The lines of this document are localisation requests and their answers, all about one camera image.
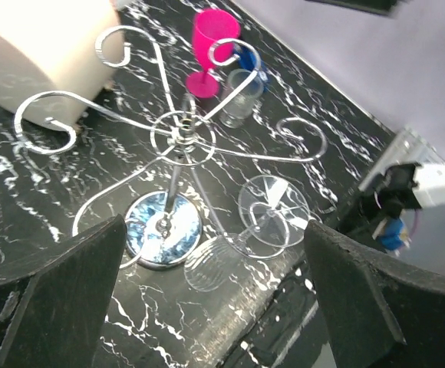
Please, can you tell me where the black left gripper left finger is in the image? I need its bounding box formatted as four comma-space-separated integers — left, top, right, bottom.
0, 215, 127, 367

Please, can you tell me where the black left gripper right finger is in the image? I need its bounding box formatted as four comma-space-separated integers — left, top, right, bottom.
305, 220, 445, 367

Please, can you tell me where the clear fluted champagne glass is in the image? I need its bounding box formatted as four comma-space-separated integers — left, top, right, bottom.
183, 174, 311, 292

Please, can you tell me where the clear ribbed tumbler glass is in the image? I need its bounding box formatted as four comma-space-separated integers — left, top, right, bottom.
219, 69, 264, 128

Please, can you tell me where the pink wine glass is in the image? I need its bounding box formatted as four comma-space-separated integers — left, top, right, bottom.
185, 8, 242, 99

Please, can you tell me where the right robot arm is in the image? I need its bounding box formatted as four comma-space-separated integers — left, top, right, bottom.
305, 163, 445, 367

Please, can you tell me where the chrome wine glass rack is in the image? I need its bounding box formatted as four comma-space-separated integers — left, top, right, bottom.
13, 25, 329, 271

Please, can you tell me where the white round box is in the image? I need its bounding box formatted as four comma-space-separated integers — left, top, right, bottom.
0, 0, 120, 113

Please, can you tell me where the small blue object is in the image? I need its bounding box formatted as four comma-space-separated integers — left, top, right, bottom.
233, 44, 269, 92

